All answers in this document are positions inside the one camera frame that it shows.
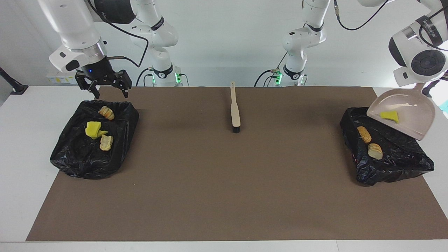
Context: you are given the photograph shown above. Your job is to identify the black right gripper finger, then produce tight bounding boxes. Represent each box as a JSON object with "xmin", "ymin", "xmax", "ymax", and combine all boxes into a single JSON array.
[
  {"xmin": 113, "ymin": 70, "xmax": 133, "ymax": 99},
  {"xmin": 75, "ymin": 71, "xmax": 101, "ymax": 100}
]

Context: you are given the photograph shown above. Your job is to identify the striped orange croissant piece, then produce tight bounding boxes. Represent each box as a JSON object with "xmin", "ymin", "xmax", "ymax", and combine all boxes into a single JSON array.
[{"xmin": 98, "ymin": 106, "xmax": 115, "ymax": 121}]

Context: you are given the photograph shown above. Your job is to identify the pale round bread piece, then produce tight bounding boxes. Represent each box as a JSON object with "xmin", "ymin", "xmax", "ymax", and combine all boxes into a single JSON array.
[{"xmin": 99, "ymin": 135, "xmax": 114, "ymax": 152}]

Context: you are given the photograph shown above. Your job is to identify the beige hand brush black bristles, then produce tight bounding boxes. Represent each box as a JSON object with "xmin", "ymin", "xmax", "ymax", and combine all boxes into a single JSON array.
[{"xmin": 230, "ymin": 82, "xmax": 242, "ymax": 134}]

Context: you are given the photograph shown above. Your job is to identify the brown fried nugget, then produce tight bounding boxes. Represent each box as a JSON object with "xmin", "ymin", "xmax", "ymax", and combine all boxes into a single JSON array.
[{"xmin": 357, "ymin": 126, "xmax": 372, "ymax": 144}]

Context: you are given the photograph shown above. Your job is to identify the pale angular bread chunk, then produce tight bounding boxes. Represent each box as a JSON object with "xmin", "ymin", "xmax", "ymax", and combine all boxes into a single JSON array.
[{"xmin": 367, "ymin": 143, "xmax": 384, "ymax": 161}]

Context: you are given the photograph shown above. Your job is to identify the small all-yellow sponge scrap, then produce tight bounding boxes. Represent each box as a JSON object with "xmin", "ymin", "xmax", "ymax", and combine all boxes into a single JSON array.
[{"xmin": 380, "ymin": 111, "xmax": 400, "ymax": 124}]

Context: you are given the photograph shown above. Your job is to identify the beige plastic dustpan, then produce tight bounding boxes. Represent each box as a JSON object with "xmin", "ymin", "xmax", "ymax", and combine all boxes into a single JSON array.
[{"xmin": 366, "ymin": 83, "xmax": 436, "ymax": 141}]

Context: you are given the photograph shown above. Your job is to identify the black trash bag bin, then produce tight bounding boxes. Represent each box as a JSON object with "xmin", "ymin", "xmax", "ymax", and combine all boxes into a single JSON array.
[
  {"xmin": 339, "ymin": 107, "xmax": 435, "ymax": 187},
  {"xmin": 50, "ymin": 100, "xmax": 140, "ymax": 180}
]

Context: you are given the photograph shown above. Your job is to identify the brown table mat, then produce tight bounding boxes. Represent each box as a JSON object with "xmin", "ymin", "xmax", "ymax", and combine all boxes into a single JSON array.
[{"xmin": 26, "ymin": 86, "xmax": 448, "ymax": 242}]

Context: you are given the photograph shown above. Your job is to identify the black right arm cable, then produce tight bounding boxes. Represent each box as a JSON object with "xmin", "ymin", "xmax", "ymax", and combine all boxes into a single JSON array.
[{"xmin": 87, "ymin": 0, "xmax": 149, "ymax": 68}]

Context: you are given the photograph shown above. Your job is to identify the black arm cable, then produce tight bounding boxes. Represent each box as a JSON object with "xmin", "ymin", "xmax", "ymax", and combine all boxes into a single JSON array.
[
  {"xmin": 333, "ymin": 0, "xmax": 448, "ymax": 51},
  {"xmin": 87, "ymin": 0, "xmax": 149, "ymax": 68}
]

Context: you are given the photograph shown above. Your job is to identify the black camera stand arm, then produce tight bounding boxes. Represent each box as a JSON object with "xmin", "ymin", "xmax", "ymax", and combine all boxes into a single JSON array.
[
  {"xmin": 421, "ymin": 70, "xmax": 448, "ymax": 98},
  {"xmin": 0, "ymin": 67, "xmax": 28, "ymax": 95}
]

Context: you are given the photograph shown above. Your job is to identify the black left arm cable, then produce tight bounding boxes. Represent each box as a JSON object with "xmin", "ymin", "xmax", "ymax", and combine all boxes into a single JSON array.
[{"xmin": 333, "ymin": 0, "xmax": 448, "ymax": 51}]

